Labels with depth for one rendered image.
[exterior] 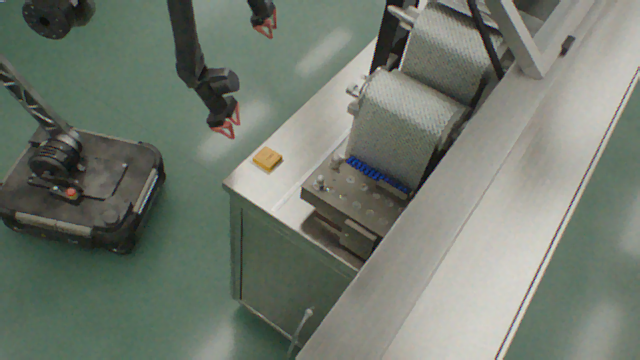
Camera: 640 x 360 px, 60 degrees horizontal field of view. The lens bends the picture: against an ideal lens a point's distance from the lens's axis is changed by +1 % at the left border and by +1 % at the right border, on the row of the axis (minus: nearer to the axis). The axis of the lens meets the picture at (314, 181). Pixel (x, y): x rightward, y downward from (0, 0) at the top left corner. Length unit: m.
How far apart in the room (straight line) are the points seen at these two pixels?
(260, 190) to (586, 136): 0.93
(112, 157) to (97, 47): 1.12
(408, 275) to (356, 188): 0.88
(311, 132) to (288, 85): 1.51
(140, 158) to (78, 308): 0.71
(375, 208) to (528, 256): 0.59
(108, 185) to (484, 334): 1.95
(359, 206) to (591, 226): 1.92
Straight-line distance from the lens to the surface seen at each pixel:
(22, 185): 2.73
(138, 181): 2.62
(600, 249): 3.23
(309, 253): 1.71
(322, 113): 1.97
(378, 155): 1.62
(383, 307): 0.72
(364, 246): 1.56
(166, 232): 2.73
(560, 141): 1.35
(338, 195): 1.58
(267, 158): 1.78
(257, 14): 1.99
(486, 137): 0.95
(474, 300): 1.02
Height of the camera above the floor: 2.29
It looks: 52 degrees down
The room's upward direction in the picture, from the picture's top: 10 degrees clockwise
